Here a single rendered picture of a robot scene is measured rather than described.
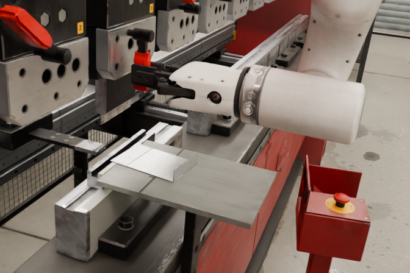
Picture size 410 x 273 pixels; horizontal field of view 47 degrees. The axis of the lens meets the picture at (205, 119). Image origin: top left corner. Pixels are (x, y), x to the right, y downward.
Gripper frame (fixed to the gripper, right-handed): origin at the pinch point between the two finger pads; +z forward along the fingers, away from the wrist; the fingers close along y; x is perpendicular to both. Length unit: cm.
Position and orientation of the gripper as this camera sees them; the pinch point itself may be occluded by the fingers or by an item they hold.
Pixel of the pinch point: (147, 74)
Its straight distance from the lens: 73.1
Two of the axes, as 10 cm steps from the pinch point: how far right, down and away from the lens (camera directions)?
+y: 3.5, -3.3, 8.8
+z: -9.3, -2.0, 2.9
